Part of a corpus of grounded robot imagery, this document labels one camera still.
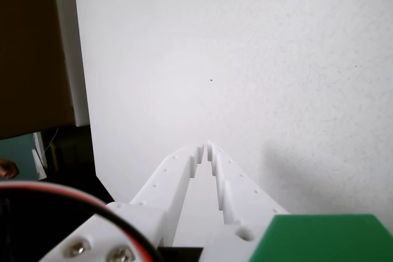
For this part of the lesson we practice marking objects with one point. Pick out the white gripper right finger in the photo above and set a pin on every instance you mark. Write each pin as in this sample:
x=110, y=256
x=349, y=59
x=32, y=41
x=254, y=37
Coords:
x=242, y=191

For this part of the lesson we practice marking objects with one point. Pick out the white foam board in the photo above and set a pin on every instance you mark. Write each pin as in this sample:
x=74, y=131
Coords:
x=76, y=90

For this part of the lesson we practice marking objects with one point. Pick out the brown cardboard box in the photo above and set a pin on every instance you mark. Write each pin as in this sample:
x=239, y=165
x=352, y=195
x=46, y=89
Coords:
x=30, y=59

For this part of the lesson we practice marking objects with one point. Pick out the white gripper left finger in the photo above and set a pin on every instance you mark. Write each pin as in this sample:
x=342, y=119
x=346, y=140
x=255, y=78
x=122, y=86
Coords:
x=172, y=179

